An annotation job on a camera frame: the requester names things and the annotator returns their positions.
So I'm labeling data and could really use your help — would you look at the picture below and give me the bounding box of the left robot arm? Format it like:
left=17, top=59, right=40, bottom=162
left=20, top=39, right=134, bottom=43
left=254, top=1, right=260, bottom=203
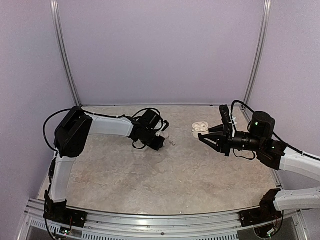
left=44, top=106, right=169, bottom=223

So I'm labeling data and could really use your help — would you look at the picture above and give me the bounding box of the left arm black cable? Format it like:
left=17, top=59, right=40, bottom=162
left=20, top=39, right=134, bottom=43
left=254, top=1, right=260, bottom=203
left=42, top=106, right=166, bottom=151

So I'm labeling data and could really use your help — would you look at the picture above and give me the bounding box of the front aluminium rail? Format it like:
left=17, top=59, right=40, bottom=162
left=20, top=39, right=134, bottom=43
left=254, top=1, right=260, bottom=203
left=17, top=199, right=308, bottom=240

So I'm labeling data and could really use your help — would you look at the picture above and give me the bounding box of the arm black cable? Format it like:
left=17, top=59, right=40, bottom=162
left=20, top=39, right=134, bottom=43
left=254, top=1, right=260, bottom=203
left=42, top=106, right=166, bottom=151
left=229, top=99, right=320, bottom=161

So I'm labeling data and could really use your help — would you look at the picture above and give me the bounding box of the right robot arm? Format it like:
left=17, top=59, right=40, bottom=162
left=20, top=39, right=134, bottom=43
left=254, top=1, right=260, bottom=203
left=198, top=105, right=320, bottom=222

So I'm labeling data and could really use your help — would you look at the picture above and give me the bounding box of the right aluminium frame post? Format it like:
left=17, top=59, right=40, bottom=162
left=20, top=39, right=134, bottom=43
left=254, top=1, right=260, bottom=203
left=244, top=0, right=272, bottom=105

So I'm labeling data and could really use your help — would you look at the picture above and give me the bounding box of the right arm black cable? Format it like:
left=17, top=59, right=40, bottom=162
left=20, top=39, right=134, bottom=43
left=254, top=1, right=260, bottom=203
left=229, top=99, right=320, bottom=161

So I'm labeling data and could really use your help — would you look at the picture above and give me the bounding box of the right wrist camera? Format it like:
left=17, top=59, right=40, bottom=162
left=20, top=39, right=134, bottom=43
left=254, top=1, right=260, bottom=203
left=219, top=104, right=236, bottom=139

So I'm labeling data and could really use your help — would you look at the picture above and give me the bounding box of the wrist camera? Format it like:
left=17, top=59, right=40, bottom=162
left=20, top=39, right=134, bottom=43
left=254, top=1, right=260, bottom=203
left=219, top=104, right=236, bottom=139
left=151, top=118, right=169, bottom=137

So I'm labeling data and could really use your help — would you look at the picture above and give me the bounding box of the white charging case gold trim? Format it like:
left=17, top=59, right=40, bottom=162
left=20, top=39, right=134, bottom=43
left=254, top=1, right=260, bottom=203
left=192, top=121, right=209, bottom=133

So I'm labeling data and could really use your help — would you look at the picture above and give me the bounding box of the left aluminium frame post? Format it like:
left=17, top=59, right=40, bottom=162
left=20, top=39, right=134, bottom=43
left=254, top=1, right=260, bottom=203
left=49, top=0, right=82, bottom=107

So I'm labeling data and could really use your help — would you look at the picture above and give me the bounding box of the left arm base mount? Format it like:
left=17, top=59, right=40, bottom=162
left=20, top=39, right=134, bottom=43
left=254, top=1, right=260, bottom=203
left=43, top=190, right=88, bottom=228

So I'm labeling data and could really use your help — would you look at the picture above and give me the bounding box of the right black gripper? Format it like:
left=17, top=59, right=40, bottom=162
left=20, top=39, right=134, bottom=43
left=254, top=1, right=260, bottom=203
left=200, top=124, right=265, bottom=157

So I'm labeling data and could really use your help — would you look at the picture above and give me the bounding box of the aluminium frame post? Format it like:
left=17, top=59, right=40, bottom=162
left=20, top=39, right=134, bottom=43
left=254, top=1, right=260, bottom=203
left=244, top=0, right=272, bottom=105
left=49, top=0, right=82, bottom=107

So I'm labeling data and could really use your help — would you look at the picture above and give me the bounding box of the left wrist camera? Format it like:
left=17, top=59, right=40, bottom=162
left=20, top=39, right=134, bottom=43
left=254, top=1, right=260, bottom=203
left=151, top=118, right=169, bottom=137

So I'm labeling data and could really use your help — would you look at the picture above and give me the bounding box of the pink round charging case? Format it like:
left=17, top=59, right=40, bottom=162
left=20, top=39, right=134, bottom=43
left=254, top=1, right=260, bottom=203
left=161, top=132, right=170, bottom=139

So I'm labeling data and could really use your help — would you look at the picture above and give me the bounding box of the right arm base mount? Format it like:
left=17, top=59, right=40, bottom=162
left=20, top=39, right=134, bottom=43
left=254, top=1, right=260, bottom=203
left=239, top=188, right=283, bottom=227

